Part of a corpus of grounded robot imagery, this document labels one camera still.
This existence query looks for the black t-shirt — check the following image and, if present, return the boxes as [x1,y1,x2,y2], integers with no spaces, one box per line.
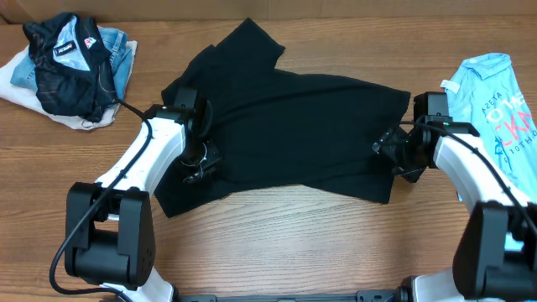
[155,19,410,217]

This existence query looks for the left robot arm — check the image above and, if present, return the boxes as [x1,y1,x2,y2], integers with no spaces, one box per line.
[50,87,221,301]

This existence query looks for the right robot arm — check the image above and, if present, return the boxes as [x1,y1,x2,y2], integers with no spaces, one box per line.
[373,92,536,301]

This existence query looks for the light blue t-shirt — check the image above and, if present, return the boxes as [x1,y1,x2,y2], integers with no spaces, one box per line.
[441,53,536,203]

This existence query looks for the blue denim jeans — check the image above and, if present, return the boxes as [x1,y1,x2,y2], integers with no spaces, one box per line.
[10,26,134,100]

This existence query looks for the black folded jacket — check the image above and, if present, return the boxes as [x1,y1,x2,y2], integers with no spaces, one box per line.
[23,13,117,122]

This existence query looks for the white folded cloth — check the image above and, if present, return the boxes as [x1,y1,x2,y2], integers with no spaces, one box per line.
[1,46,119,131]

